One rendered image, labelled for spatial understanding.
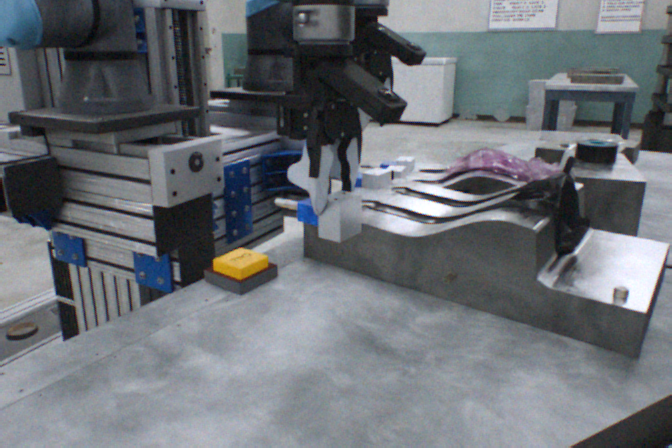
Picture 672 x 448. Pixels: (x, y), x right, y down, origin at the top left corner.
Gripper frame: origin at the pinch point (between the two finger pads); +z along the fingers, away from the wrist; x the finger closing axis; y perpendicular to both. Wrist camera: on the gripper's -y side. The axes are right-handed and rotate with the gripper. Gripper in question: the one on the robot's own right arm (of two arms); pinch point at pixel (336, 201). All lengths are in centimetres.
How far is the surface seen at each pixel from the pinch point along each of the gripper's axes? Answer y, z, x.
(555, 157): -4, 10, -96
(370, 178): 11.6, 4.2, -26.7
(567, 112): 122, 67, -674
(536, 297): -24.0, 10.8, -10.0
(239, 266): 14.0, 11.4, 5.0
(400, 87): 335, 41, -615
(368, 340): -8.8, 15.0, 5.3
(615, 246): -29.4, 9.0, -29.9
